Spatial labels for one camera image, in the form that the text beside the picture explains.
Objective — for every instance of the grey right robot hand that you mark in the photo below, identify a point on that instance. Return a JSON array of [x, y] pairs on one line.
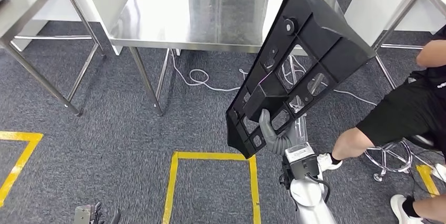
[[278, 144]]

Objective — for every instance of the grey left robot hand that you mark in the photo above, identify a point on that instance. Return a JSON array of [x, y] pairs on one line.
[[104, 219]]

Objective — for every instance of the black plastic mounting plate part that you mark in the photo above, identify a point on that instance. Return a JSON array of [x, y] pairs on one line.
[[334, 51]]

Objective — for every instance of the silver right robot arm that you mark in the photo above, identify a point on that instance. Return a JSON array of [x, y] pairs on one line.
[[310, 205]]

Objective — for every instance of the stainless steel workbench table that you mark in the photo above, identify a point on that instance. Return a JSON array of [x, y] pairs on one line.
[[209, 6]]

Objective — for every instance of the yellow floor tape square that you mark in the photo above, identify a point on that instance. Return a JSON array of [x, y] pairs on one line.
[[209, 155]]

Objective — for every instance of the chrome swivel stool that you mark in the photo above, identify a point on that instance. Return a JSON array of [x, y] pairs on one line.
[[390, 161]]

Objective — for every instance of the person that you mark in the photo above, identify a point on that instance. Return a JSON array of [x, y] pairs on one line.
[[400, 114]]

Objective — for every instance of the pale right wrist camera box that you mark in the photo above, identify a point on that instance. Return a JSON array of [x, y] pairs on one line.
[[301, 159]]

